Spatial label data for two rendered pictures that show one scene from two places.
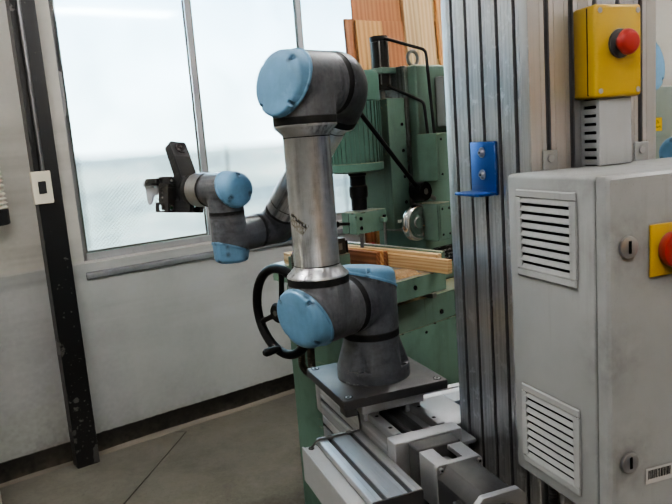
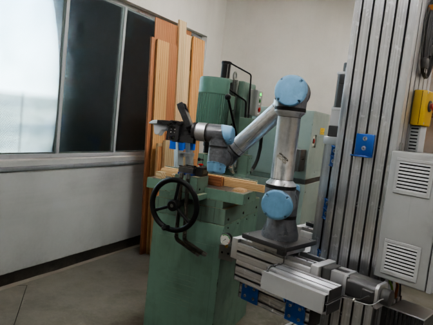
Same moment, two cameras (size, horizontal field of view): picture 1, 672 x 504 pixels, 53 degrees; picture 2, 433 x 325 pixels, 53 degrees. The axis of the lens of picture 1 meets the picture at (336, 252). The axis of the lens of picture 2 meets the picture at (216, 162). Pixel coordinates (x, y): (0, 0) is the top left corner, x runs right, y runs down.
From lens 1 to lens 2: 1.02 m
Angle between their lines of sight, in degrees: 27
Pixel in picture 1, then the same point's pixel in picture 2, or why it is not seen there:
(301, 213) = (286, 153)
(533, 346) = (395, 222)
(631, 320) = not seen: outside the picture
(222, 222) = (221, 151)
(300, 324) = (278, 207)
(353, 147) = (216, 118)
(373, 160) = not seen: hidden behind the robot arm
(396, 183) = not seen: hidden behind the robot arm
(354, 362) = (280, 229)
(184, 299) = (38, 194)
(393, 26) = (173, 47)
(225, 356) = (55, 235)
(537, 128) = (400, 133)
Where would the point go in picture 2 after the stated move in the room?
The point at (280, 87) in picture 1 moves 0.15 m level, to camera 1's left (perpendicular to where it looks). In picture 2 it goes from (293, 93) to (258, 87)
